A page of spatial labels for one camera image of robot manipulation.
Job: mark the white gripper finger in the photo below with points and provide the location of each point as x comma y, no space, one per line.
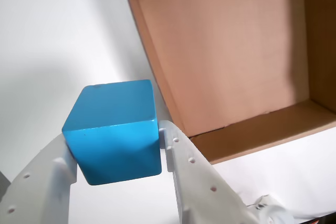
39,187
194,182

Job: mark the blue cube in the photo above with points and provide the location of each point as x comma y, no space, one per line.
115,134

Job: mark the brown cardboard box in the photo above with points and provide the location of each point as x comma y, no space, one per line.
225,51

